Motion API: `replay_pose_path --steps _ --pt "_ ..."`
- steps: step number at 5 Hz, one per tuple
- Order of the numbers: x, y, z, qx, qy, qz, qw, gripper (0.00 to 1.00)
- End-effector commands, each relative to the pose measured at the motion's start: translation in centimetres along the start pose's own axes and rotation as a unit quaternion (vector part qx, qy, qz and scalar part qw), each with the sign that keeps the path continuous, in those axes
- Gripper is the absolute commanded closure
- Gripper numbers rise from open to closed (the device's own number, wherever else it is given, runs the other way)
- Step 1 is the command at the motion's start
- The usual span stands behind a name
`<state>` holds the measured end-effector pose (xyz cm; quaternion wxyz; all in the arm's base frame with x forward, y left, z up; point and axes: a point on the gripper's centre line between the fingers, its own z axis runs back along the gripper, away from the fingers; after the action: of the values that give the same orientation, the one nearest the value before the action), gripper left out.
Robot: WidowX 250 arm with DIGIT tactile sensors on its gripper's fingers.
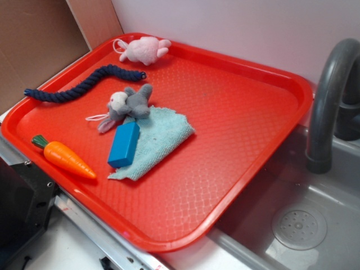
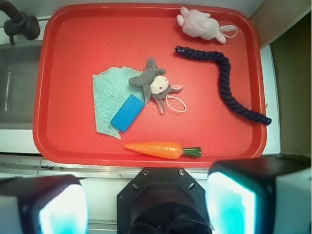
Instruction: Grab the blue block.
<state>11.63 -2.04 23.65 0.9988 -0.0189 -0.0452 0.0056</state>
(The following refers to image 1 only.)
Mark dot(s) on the pink plush bunny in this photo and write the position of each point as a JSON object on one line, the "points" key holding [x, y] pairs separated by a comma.
{"points": [[146, 50]]}

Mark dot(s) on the orange plastic carrot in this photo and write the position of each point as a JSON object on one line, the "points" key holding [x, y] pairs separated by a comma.
{"points": [[63, 157]]}

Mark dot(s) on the grey plastic faucet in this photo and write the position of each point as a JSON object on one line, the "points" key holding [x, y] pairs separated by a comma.
{"points": [[335, 110]]}

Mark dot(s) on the light blue cloth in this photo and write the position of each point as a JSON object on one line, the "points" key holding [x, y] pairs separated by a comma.
{"points": [[159, 135]]}

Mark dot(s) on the blue rectangular block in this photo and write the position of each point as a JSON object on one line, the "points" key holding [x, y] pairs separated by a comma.
{"points": [[124, 145]]}

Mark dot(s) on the red plastic tray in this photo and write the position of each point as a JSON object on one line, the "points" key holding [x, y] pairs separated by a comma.
{"points": [[241, 112]]}

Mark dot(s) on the grey plastic sink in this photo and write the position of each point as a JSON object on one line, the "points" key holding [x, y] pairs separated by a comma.
{"points": [[290, 218]]}

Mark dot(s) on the brown cardboard panel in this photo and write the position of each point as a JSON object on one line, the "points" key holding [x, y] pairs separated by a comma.
{"points": [[41, 38]]}

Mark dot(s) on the grey plush bunny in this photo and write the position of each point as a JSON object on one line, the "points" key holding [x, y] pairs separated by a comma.
{"points": [[122, 104]]}

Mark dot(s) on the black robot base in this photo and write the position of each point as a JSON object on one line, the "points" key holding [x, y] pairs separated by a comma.
{"points": [[27, 197]]}

